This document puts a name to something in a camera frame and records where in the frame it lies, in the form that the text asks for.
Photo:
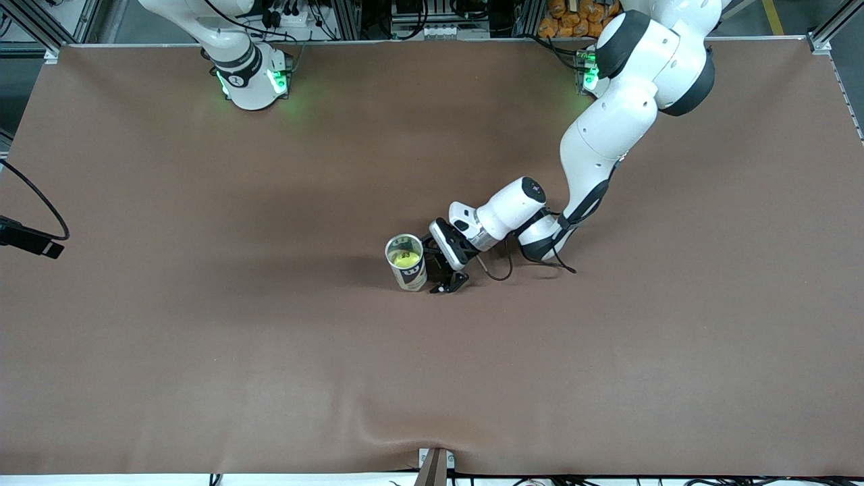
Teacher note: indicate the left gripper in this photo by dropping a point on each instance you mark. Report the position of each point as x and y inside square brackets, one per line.
[437, 264]

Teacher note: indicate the silver tennis ball can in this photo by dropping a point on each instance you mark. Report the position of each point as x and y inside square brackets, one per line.
[412, 277]

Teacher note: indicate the yellow tennis ball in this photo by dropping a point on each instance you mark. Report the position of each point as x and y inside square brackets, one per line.
[405, 260]

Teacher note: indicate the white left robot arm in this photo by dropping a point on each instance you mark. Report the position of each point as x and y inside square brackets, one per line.
[607, 128]

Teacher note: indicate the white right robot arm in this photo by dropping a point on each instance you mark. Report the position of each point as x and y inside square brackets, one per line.
[250, 88]

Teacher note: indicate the brown table mat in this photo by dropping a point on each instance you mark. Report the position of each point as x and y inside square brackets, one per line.
[432, 371]

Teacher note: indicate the white terminal block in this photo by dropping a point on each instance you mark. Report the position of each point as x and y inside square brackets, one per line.
[439, 32]

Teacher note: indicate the pile of orange items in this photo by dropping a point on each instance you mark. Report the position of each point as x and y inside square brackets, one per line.
[563, 20]

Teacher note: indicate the white power strip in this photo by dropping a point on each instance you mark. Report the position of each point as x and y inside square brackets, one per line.
[290, 19]

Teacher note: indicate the aluminium frame strut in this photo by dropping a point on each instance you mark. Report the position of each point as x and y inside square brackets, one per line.
[820, 44]
[52, 55]

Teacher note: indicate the metal edge bracket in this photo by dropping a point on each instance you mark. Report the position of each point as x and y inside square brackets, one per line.
[435, 469]

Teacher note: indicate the aluminium frame post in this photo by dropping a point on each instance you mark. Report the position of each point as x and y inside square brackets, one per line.
[345, 20]
[528, 19]

